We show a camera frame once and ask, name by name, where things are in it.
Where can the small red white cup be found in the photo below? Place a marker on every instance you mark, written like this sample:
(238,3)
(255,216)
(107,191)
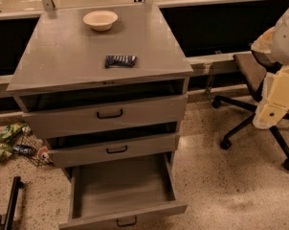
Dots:
(42,153)

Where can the grey bottom drawer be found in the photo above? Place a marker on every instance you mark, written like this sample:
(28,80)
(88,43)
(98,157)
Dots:
(122,193)

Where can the grey drawer cabinet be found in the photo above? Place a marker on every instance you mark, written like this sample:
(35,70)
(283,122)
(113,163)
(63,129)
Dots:
(64,66)

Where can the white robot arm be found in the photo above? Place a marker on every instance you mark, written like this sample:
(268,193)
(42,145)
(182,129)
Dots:
(280,40)

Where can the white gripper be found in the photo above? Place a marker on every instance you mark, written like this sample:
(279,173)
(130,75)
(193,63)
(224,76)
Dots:
(286,38)

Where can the green chip bag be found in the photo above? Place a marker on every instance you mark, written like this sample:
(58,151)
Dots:
(5,152)
(10,132)

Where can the blue drink can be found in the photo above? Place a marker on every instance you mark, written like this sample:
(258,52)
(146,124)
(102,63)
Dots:
(24,150)

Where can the grey top drawer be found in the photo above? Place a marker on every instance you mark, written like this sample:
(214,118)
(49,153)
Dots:
(107,116)

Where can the grey drawer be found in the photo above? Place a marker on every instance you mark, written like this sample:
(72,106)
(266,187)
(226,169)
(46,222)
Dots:
(122,193)
(108,151)
(107,116)

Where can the black metal stand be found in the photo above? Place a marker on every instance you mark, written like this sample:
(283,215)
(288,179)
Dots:
(17,184)

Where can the grey middle drawer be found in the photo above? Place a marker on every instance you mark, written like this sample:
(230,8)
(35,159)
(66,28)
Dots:
(108,151)

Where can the green chip bag lower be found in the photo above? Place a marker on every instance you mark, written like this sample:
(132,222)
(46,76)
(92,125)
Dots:
(5,152)

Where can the blue rxbar blueberry bar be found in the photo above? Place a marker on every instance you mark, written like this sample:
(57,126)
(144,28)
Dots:
(120,61)

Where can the cream paper bowl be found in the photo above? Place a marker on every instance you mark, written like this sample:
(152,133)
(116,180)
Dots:
(100,21)

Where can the green chip bag upper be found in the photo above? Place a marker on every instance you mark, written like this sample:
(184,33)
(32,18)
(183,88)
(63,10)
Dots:
(10,132)

